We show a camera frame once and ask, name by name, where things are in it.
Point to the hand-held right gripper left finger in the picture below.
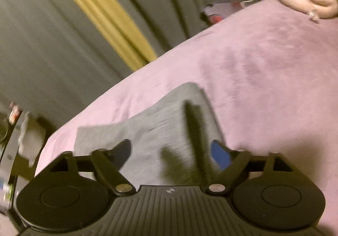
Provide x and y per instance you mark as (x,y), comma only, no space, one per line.
(122,151)

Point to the black bedside cabinet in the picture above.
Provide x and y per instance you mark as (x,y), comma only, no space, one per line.
(10,167)

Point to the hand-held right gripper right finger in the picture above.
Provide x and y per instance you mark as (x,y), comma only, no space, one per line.
(220,156)

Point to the grey pants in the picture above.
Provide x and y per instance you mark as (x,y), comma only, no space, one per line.
(158,141)

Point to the white cloth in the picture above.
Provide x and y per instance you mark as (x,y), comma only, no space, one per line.
(30,138)

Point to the pink bed sheet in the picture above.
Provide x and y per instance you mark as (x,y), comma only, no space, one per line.
(264,72)

